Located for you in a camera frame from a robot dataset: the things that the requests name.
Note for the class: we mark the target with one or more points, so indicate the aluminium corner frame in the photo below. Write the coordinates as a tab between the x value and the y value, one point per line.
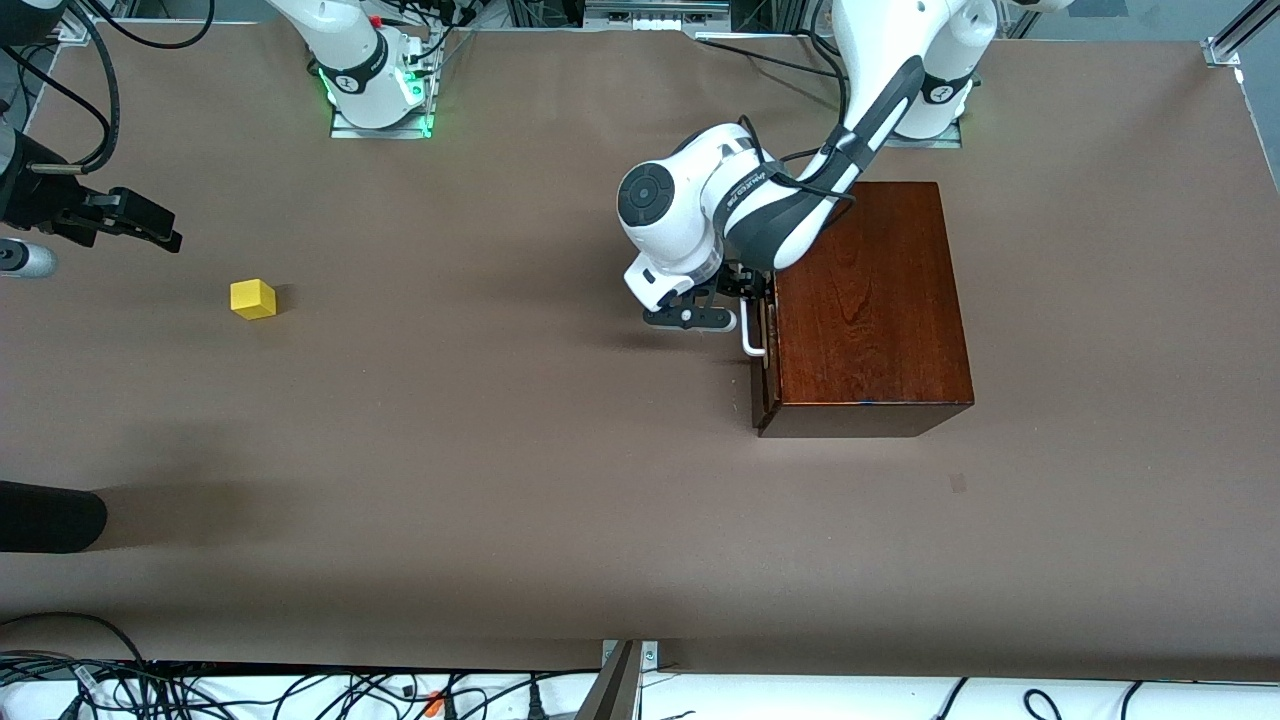
75	32

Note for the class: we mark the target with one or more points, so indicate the yellow cube block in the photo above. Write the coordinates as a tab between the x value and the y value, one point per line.
252	300

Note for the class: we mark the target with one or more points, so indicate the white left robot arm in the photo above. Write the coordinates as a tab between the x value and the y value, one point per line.
680	215

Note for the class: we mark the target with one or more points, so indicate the grey power strip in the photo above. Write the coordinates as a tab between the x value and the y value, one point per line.
655	15

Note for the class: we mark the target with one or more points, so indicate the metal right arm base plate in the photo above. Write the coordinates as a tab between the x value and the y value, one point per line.
345	131

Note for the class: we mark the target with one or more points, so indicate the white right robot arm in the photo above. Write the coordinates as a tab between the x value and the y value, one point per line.
355	50

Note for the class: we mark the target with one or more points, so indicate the metal bracket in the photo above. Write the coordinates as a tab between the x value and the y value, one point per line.
650	655

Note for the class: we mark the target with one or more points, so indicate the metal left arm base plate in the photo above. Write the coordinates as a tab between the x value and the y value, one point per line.
950	140

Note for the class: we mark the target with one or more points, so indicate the aluminium profile rail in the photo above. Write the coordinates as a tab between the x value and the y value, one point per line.
1230	45

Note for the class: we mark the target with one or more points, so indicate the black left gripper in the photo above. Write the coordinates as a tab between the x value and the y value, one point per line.
742	280

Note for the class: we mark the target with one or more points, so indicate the black cylinder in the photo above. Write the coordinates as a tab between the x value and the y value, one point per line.
50	517

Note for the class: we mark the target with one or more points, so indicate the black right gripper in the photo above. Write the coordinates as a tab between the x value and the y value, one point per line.
30	193

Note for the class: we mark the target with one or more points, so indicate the dark grey bar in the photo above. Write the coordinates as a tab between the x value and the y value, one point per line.
612	695

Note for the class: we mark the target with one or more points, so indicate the dark brown wooden cabinet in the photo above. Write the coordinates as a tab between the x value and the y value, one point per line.
870	320

